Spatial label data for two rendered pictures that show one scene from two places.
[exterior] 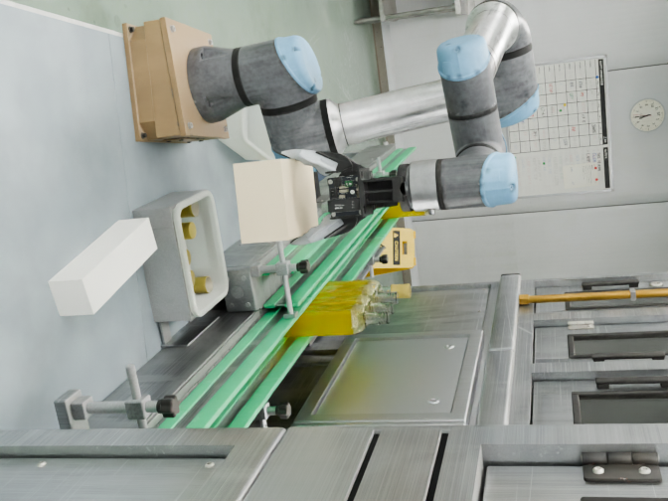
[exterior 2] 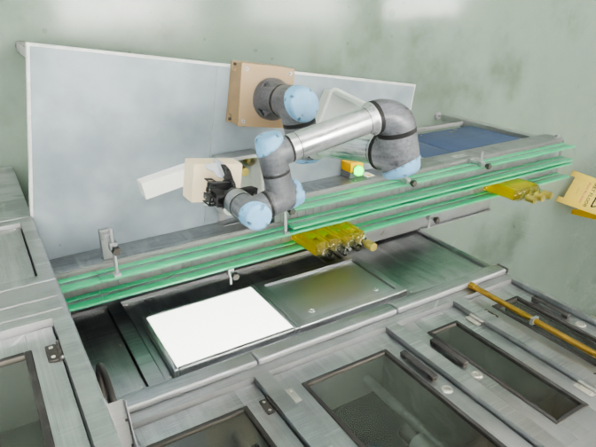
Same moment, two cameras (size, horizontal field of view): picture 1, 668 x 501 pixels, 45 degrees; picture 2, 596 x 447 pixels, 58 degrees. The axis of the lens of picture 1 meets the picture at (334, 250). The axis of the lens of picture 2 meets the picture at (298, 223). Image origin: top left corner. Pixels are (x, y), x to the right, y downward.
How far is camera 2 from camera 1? 1.28 m
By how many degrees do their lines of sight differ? 41
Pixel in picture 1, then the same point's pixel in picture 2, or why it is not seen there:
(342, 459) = (32, 297)
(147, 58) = (234, 81)
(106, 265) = (162, 180)
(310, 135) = not seen: hidden behind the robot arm
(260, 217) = (187, 186)
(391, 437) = (51, 300)
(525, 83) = (396, 157)
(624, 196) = not seen: outside the picture
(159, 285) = not seen: hidden behind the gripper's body
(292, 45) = (291, 93)
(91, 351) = (160, 213)
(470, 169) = (239, 205)
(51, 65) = (163, 83)
